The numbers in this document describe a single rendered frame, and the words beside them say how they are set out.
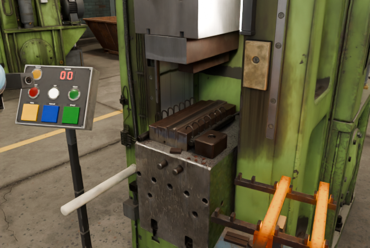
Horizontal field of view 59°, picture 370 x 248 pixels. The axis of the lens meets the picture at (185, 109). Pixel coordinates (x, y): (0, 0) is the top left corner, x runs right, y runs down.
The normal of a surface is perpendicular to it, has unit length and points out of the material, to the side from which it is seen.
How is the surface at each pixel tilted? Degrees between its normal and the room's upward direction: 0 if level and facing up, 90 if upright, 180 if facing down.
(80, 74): 60
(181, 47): 90
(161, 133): 90
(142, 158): 90
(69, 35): 90
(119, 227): 0
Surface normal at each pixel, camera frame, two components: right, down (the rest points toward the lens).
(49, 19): 0.63, 0.07
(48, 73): -0.16, -0.18
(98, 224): 0.00, -0.94
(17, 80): 0.84, -0.04
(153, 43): -0.58, 0.29
